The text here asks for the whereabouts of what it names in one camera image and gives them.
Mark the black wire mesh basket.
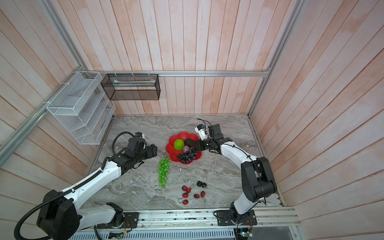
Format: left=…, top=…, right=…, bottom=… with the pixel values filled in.
left=101, top=73, right=161, bottom=101

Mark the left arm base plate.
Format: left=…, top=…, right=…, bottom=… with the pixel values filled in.
left=97, top=212, right=140, bottom=230

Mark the red cherry pair upper left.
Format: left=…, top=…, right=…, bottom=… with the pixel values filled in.
left=182, top=185, right=194, bottom=194

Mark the dark blackberry pair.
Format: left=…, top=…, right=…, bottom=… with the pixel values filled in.
left=197, top=181, right=207, bottom=188

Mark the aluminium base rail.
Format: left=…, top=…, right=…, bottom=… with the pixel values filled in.
left=68, top=206, right=302, bottom=233

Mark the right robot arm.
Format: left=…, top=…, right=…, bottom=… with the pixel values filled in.
left=195, top=124, right=278, bottom=220

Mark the black grape bunch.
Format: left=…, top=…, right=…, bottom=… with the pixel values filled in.
left=177, top=147, right=198, bottom=164

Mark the white wire mesh shelf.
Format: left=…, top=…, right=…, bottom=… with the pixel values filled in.
left=47, top=72, right=116, bottom=145

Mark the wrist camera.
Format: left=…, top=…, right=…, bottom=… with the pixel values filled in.
left=135, top=132, right=145, bottom=139
left=195, top=124, right=208, bottom=140

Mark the green grape bunch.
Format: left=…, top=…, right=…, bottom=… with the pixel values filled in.
left=158, top=158, right=171, bottom=188

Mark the green circuit board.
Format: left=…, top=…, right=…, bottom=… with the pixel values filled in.
left=108, top=232, right=127, bottom=240

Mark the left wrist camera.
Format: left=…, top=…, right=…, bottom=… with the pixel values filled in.
left=135, top=132, right=145, bottom=139

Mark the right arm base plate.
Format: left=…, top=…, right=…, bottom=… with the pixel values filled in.
left=213, top=209, right=258, bottom=227

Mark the white slotted cable duct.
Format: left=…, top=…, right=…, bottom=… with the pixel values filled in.
left=71, top=228, right=236, bottom=240

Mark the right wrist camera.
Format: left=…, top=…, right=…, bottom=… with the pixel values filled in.
left=195, top=124, right=208, bottom=140

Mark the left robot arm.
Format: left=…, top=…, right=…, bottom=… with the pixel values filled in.
left=37, top=136, right=158, bottom=240

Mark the purple fig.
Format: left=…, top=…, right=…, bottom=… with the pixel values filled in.
left=182, top=146, right=190, bottom=153

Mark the green bumpy round fruit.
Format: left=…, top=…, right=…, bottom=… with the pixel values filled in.
left=174, top=139, right=185, bottom=151

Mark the red flower-shaped fruit bowl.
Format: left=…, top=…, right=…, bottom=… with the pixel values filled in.
left=166, top=132, right=203, bottom=165

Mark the dark avocado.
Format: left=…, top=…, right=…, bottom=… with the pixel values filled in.
left=184, top=138, right=196, bottom=148

